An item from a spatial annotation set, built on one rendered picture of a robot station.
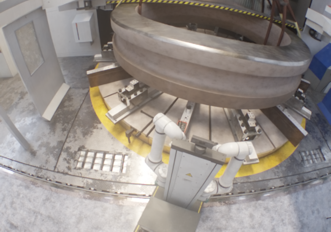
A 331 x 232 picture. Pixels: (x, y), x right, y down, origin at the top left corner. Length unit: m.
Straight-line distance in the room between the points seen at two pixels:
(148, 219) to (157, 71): 2.10
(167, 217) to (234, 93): 1.93
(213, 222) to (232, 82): 2.12
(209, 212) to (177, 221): 1.04
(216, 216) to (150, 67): 2.58
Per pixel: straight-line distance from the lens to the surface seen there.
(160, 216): 1.83
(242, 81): 2.68
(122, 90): 3.18
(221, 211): 2.86
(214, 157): 1.04
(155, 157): 1.77
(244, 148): 1.43
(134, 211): 2.71
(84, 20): 5.51
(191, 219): 1.85
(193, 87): 2.55
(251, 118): 2.89
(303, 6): 6.79
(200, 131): 3.04
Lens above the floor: 2.64
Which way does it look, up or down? 44 degrees down
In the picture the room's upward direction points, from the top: 4 degrees clockwise
